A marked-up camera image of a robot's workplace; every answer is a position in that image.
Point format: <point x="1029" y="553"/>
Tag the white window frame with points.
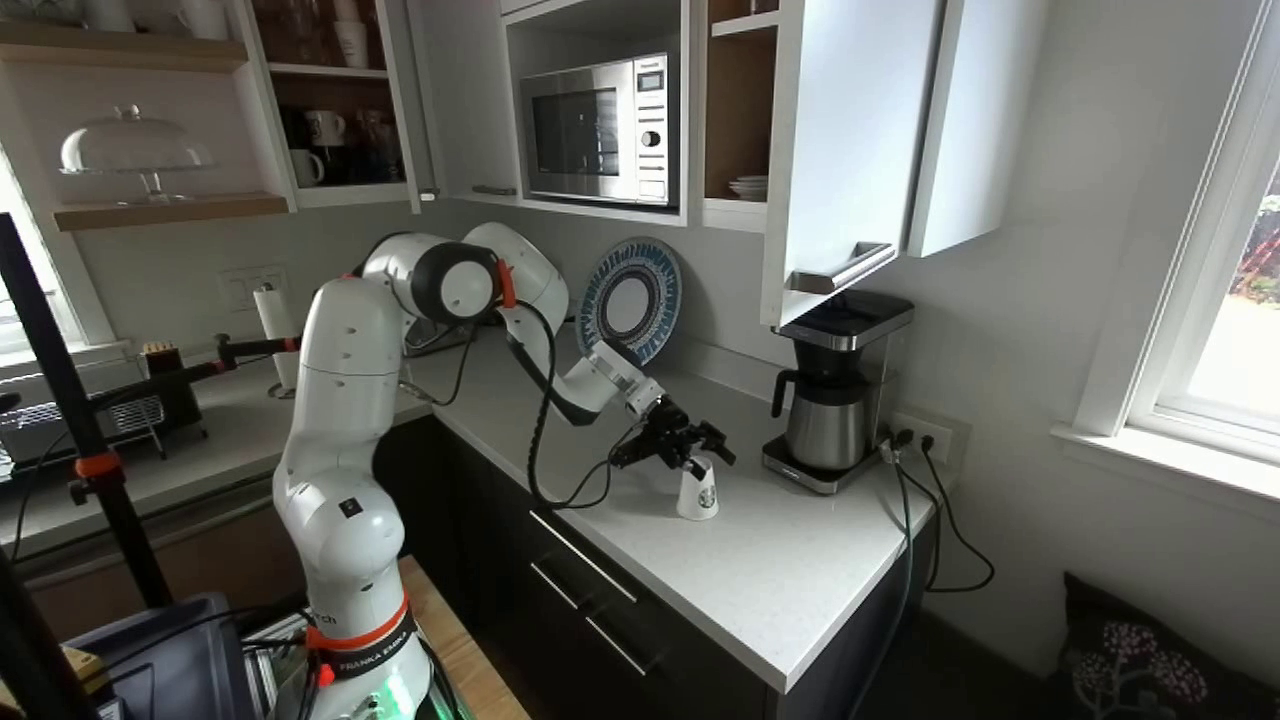
<point x="1174" y="332"/>

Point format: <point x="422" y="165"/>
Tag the steel drip coffee maker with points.
<point x="826" y="415"/>

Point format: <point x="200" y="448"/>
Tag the open white cabinet door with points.
<point x="854" y="132"/>

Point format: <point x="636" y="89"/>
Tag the wooden board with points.
<point x="463" y="654"/>

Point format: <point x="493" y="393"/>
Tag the white ceramic pitcher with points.
<point x="327" y="126"/>
<point x="305" y="165"/>

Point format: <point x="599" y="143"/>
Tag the blue patterned decorative plate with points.
<point x="636" y="300"/>

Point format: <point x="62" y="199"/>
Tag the white wall power outlet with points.
<point x="925" y="437"/>

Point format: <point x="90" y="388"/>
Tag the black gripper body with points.
<point x="659" y="437"/>

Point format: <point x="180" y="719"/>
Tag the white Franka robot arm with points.
<point x="341" y="441"/>

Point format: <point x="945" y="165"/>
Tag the dark floral patterned cushion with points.
<point x="1147" y="660"/>

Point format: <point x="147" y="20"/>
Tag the black tripod pole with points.
<point x="81" y="427"/>

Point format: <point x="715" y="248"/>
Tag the black countertop device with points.
<point x="171" y="393"/>

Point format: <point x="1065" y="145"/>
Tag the dark blue bag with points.
<point x="174" y="664"/>

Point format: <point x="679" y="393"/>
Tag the glass cake dome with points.
<point x="135" y="148"/>

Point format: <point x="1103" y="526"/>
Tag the white paper cup green logo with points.
<point x="697" y="493"/>

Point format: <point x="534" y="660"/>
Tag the silver microwave oven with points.
<point x="601" y="132"/>

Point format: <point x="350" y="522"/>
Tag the white bowl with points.
<point x="749" y="185"/>

